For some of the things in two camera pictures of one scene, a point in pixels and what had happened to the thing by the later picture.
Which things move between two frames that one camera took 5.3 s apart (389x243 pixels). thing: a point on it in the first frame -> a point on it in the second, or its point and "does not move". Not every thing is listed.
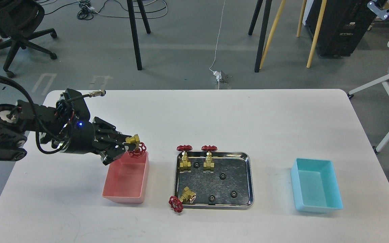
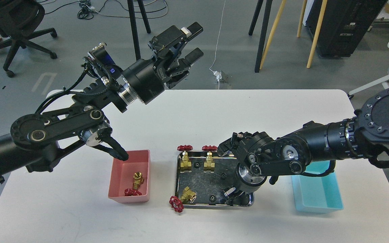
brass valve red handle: x=185 y=164 does not move
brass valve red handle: x=177 y=204 does not move
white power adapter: x=218 y=74 does not move
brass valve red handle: x=140 y=147 -> x=138 y=179
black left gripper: x=97 y=136 -> x=146 y=78
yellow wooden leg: x=278 y=16 does not move
